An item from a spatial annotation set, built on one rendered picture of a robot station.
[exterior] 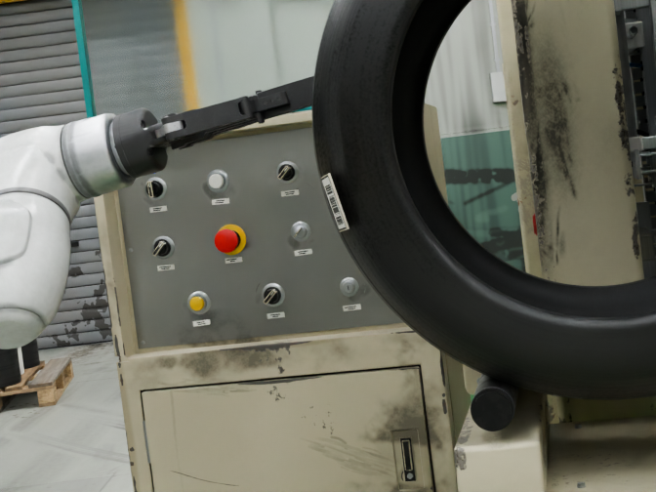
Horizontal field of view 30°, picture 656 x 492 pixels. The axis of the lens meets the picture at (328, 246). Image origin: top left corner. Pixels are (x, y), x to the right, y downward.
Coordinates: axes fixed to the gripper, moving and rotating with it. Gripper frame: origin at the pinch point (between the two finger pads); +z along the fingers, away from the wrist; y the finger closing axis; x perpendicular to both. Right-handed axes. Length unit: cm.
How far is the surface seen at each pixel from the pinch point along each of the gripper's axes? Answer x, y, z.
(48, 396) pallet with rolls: 75, 559, -307
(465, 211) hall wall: 41, 916, -63
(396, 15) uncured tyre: -3.5, -13.0, 15.1
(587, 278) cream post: 30.6, 26.7, 26.0
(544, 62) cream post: 2.3, 26.7, 27.9
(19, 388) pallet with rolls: 64, 554, -322
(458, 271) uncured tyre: 22.6, -13.2, 14.3
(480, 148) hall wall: -6, 919, -37
